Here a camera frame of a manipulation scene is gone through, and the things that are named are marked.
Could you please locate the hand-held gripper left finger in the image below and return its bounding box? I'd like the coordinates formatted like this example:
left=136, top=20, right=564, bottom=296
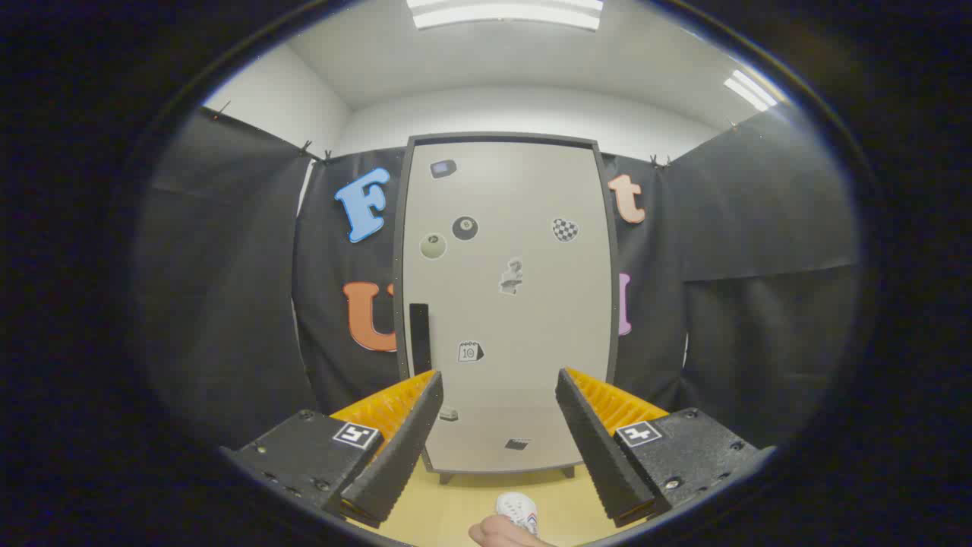
left=220, top=370, right=445, bottom=530

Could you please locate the light grey shoe cabinet door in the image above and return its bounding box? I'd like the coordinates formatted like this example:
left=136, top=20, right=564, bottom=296
left=402, top=141, right=612, bottom=473

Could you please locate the black backdrop cloth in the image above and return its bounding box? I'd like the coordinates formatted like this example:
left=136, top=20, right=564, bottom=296
left=140, top=106, right=863, bottom=451

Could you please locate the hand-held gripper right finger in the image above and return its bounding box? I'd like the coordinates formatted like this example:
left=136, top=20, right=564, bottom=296
left=554, top=368, right=779, bottom=529

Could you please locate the black door handle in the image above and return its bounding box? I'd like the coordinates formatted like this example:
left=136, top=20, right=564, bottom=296
left=409, top=303, right=432, bottom=375

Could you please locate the white shoe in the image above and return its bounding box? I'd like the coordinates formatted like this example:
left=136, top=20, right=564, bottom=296
left=497, top=492, right=540, bottom=536

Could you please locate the grey shoe cabinet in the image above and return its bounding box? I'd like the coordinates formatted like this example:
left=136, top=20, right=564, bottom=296
left=393, top=133, right=620, bottom=485

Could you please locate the long ceiling light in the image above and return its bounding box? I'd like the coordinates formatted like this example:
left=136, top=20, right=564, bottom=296
left=406, top=0, right=604, bottom=31

